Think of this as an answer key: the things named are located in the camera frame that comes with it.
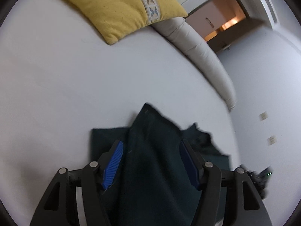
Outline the upper wall socket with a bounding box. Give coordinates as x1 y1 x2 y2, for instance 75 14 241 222
259 111 268 121

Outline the yellow cushion with patterned band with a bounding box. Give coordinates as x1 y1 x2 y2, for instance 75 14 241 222
64 0 187 45

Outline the lower wall socket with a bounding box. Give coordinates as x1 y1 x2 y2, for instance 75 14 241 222
267 135 277 145

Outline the dark green knit sweater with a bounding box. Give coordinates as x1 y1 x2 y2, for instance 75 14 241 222
90 104 230 225

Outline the white bed sheet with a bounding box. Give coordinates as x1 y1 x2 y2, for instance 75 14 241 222
1 0 240 225

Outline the open doorway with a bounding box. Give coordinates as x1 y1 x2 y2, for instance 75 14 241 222
186 0 264 53

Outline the wall socket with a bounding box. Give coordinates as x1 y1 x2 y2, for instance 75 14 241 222
259 111 268 121
267 135 277 145

